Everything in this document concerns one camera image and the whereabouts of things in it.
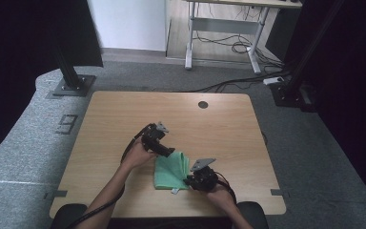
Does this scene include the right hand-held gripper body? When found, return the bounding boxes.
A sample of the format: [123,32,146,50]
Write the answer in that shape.
[190,157,219,192]

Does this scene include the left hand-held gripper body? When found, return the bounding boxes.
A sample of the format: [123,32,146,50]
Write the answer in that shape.
[141,121,170,156]

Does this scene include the green microfibre cloth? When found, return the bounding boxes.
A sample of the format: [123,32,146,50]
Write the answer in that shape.
[153,151,192,196]

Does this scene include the person's right hand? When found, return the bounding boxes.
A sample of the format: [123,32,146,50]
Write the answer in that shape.
[206,184,236,215]

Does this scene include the person's left hand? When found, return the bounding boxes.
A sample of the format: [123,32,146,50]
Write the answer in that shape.
[121,139,158,171]

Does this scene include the black metal stand with base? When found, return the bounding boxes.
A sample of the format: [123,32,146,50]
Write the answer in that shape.
[51,44,97,98]
[269,0,346,113]

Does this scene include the white power strip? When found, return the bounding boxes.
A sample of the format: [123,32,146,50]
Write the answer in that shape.
[262,76,286,86]

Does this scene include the dark curtain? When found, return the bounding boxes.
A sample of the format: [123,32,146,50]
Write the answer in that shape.
[284,0,366,215]
[0,0,104,167]

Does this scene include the black computer case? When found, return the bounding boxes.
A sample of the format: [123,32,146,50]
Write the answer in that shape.
[265,8,300,62]

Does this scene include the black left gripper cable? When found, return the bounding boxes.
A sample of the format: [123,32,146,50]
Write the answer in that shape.
[65,123,156,229]

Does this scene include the long black floor cable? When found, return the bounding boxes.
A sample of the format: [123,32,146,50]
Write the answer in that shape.
[190,71,295,94]

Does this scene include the bundle of black floor cables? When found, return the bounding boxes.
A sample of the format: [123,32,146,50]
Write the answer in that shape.
[193,31,284,66]

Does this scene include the white desk frame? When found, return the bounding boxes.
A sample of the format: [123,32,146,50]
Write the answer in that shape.
[184,0,303,74]

